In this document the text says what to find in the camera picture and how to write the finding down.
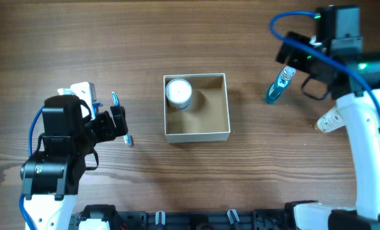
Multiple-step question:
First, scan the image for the blue mouthwash bottle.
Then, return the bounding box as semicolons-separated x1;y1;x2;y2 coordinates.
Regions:
265;66;296;104

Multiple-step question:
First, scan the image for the white round jar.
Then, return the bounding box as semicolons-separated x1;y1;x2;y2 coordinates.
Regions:
165;79;192;111

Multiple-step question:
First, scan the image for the white leaf-print cream tube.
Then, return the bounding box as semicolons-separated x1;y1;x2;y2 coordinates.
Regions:
315;105;345;133

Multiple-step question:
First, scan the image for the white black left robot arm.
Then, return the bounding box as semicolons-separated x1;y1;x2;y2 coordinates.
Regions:
19;95;128;229

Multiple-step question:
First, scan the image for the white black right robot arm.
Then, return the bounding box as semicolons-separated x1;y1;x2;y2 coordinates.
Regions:
277;5;380;229

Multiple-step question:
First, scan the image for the white cardboard box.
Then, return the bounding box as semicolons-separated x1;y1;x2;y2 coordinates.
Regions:
163;73;231;143

